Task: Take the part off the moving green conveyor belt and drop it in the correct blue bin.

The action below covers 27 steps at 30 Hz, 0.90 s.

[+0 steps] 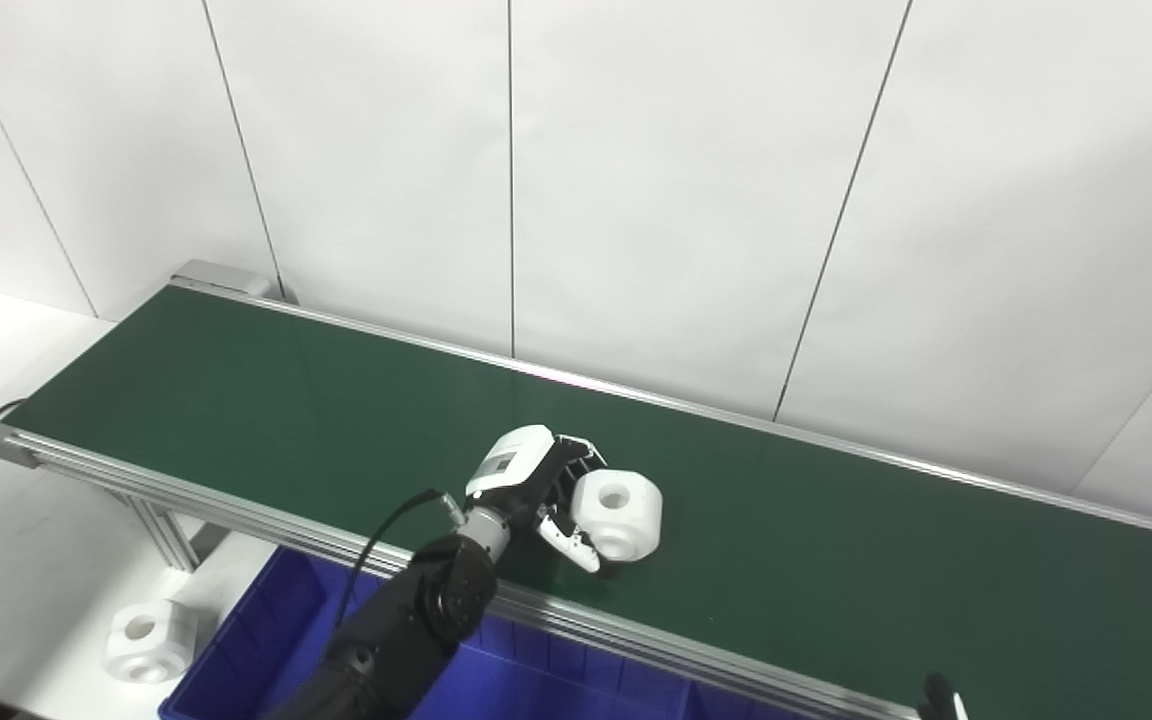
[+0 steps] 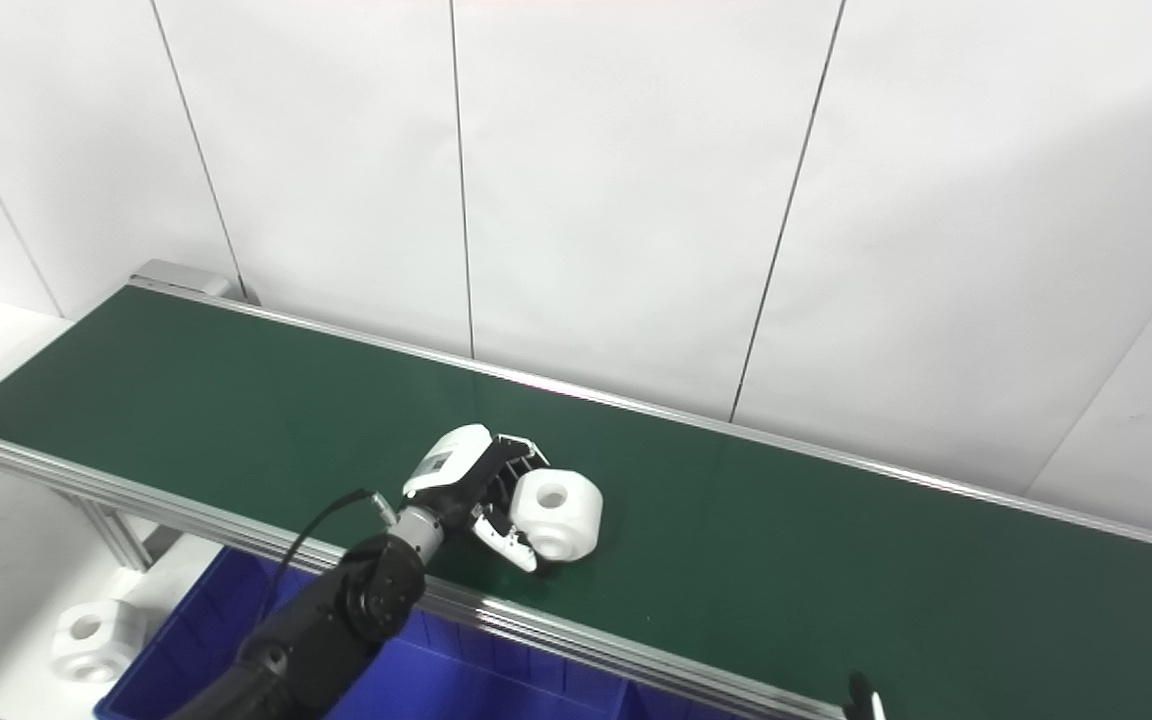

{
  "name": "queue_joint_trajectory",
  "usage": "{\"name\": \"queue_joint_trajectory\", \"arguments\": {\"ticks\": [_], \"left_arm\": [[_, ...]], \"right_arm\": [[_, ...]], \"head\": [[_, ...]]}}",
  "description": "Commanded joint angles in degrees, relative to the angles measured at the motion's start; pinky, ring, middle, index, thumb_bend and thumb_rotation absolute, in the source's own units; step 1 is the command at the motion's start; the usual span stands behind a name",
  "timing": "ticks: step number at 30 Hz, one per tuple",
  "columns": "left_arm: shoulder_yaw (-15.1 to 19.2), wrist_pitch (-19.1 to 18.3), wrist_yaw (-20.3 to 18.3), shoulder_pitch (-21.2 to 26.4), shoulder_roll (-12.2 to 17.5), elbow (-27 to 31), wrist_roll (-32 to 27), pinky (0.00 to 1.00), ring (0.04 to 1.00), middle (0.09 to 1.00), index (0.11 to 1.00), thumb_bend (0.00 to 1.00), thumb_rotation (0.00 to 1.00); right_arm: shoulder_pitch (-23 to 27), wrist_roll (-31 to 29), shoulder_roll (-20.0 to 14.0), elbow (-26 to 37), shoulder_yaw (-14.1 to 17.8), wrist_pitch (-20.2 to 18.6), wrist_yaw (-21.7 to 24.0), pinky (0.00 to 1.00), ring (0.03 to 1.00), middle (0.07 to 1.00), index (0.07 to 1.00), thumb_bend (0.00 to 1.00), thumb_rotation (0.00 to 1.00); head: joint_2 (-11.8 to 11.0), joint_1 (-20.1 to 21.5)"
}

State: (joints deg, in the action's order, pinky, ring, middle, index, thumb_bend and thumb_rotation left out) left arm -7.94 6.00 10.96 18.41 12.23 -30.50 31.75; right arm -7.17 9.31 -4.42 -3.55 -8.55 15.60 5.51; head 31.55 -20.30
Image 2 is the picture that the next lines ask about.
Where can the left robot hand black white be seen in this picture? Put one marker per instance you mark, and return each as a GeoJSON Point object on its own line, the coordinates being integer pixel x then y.
{"type": "Point", "coordinates": [451, 465]}

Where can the white cylindrical part with holes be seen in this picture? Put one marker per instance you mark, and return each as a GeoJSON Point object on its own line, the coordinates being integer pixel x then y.
{"type": "Point", "coordinates": [561, 515]}

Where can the blue plastic bin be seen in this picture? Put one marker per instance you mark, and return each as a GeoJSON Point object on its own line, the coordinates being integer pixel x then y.
{"type": "Point", "coordinates": [456, 680]}
{"type": "Point", "coordinates": [681, 708]}

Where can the green conveyor belt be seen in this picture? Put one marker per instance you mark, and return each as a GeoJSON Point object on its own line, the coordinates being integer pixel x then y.
{"type": "Point", "coordinates": [786, 560]}
{"type": "Point", "coordinates": [186, 512]}

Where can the aluminium conveyor leg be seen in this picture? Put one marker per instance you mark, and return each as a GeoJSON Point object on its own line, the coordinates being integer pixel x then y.
{"type": "Point", "coordinates": [121, 530]}

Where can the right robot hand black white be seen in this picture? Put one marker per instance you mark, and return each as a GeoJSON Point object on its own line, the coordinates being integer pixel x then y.
{"type": "Point", "coordinates": [866, 702]}

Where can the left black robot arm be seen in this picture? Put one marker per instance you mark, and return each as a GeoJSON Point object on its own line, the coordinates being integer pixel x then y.
{"type": "Point", "coordinates": [336, 610]}

